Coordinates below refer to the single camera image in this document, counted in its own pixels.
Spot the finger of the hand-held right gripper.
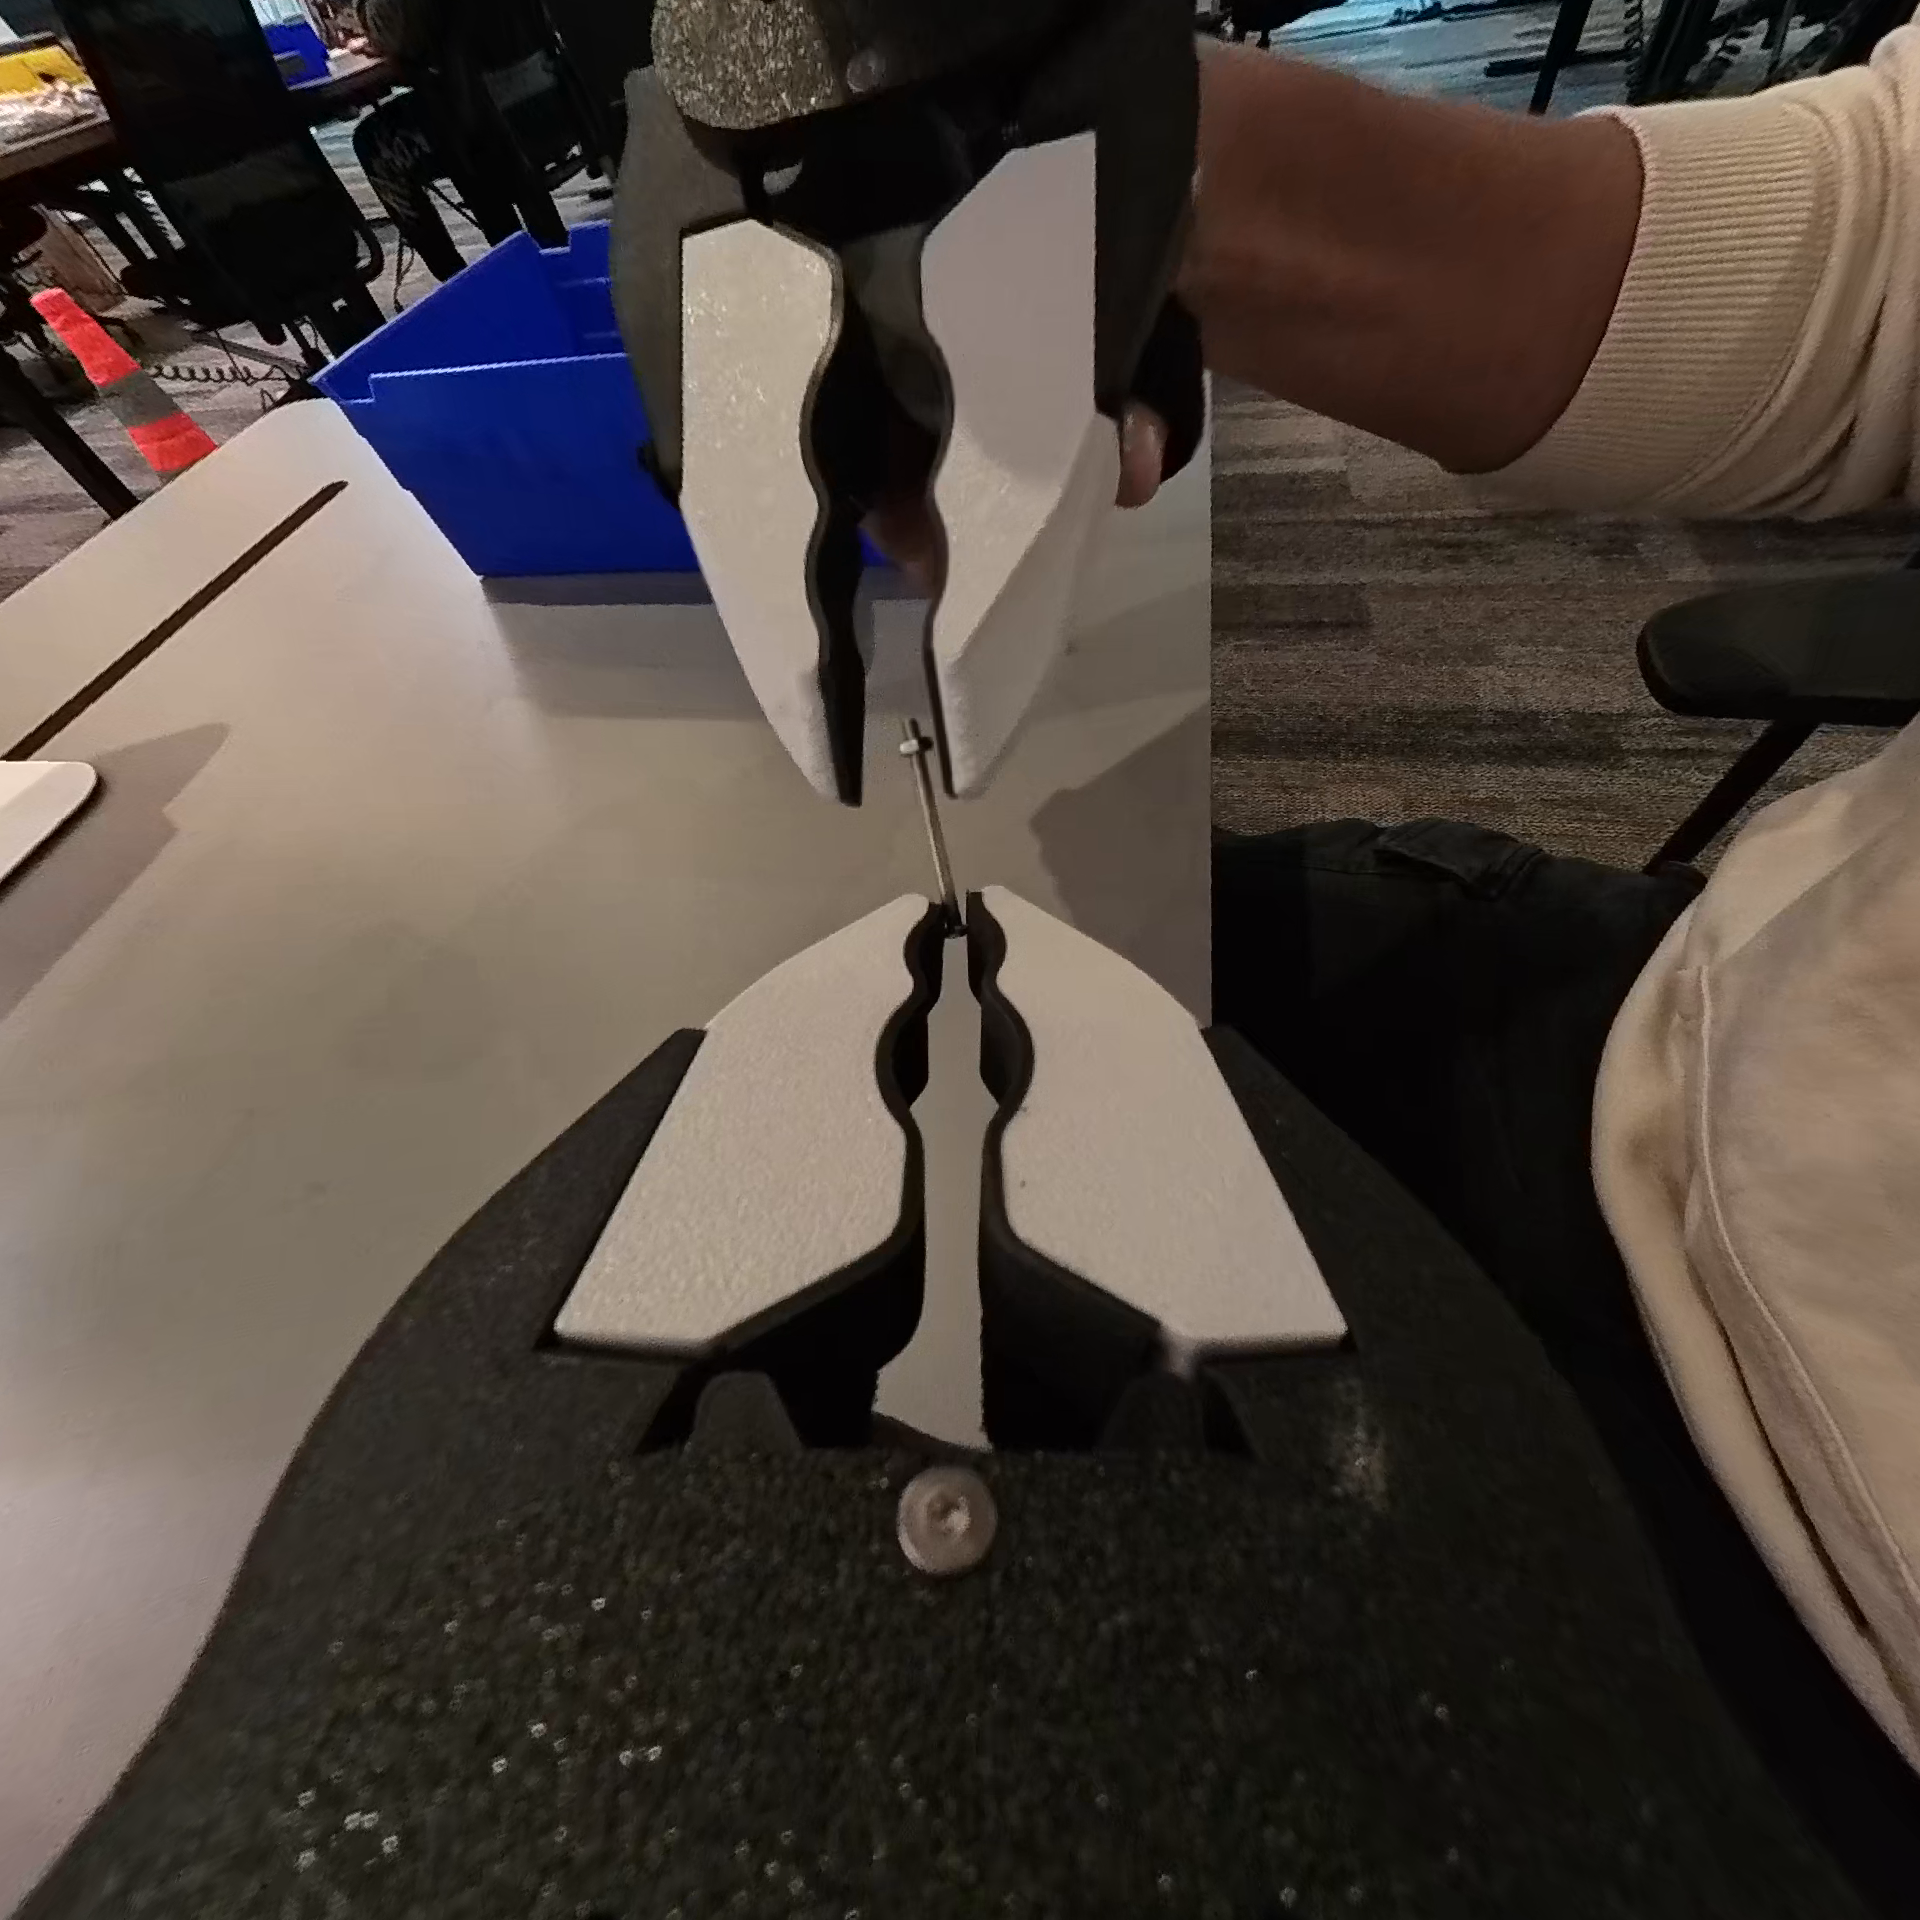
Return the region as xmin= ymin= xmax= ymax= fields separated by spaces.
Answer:
xmin=913 ymin=128 xmax=1123 ymax=800
xmin=679 ymin=221 xmax=874 ymax=809

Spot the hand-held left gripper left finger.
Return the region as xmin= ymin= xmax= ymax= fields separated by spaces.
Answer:
xmin=550 ymin=891 xmax=944 ymax=1450

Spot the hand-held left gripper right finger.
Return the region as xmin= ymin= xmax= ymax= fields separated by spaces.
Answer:
xmin=963 ymin=886 xmax=1353 ymax=1450

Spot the long metal bolt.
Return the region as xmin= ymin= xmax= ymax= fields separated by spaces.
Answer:
xmin=895 ymin=720 xmax=961 ymax=923

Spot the person's right forearm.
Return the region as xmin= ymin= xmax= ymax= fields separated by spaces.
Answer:
xmin=1304 ymin=24 xmax=1920 ymax=524

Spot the person's right hand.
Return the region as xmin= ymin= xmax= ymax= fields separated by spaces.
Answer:
xmin=1112 ymin=42 xmax=1326 ymax=512

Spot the blue plastic shelf bin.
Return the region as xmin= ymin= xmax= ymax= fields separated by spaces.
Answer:
xmin=311 ymin=224 xmax=903 ymax=582

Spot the person's cream sweater torso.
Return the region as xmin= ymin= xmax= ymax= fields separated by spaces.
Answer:
xmin=1591 ymin=749 xmax=1920 ymax=1772

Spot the orange traffic cone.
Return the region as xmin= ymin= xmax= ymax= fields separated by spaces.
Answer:
xmin=29 ymin=289 xmax=221 ymax=480

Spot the wooden office desk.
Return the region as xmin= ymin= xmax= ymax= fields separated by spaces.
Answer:
xmin=0 ymin=59 xmax=395 ymax=204

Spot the white metal display stand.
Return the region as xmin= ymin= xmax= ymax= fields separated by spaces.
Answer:
xmin=0 ymin=760 xmax=99 ymax=889

